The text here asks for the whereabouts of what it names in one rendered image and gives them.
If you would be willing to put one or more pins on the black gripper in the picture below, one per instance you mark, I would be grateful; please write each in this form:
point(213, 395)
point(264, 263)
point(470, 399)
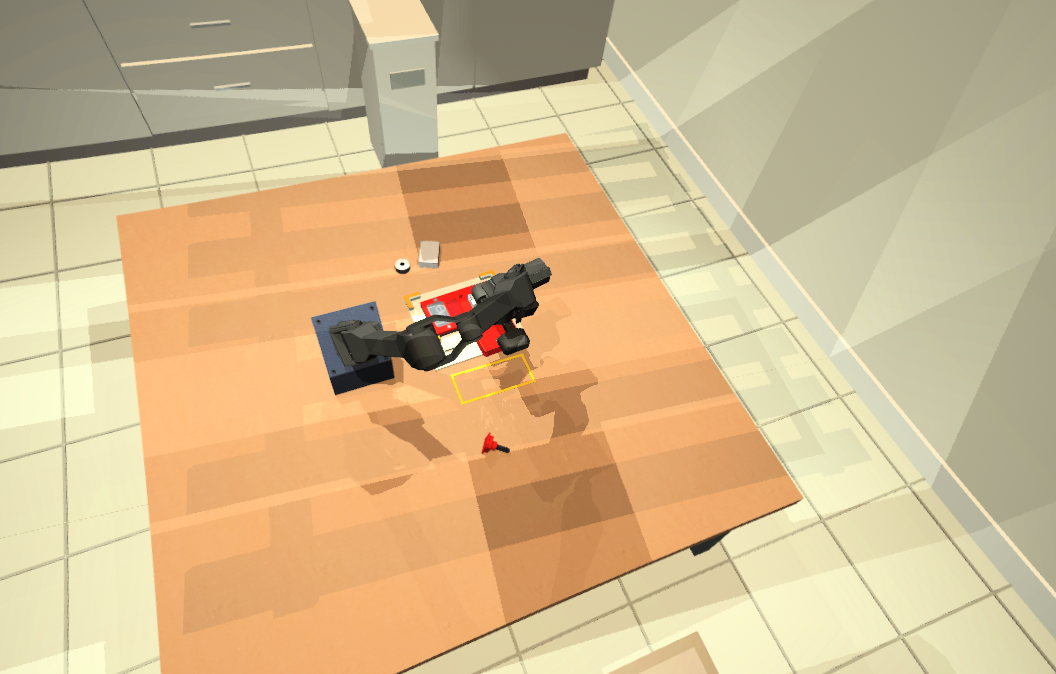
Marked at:
point(515, 339)

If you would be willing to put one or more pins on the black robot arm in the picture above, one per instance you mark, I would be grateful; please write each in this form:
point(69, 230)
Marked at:
point(360, 342)

